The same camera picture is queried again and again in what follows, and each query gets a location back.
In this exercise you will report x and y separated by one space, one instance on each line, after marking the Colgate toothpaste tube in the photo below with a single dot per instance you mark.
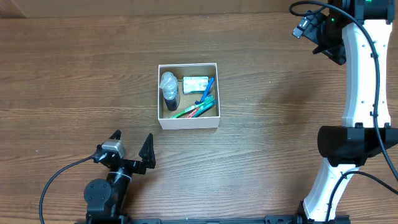
202 109

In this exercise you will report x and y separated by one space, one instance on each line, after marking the green white toothbrush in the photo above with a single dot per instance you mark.
188 110

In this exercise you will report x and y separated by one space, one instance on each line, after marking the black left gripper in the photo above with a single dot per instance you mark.
148 157

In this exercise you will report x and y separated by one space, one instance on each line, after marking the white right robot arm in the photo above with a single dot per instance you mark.
355 34

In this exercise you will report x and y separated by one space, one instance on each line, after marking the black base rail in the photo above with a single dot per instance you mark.
268 219

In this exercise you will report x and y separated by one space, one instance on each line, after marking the dark bottle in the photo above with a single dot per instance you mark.
169 87

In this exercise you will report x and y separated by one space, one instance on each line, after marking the green soap bar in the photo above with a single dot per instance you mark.
194 84

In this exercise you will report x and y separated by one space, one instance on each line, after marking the blue disposable razor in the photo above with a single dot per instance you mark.
206 92

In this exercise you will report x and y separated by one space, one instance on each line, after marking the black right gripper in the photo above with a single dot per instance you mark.
336 51

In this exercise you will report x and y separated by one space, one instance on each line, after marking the white cardboard box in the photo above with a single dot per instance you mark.
210 118

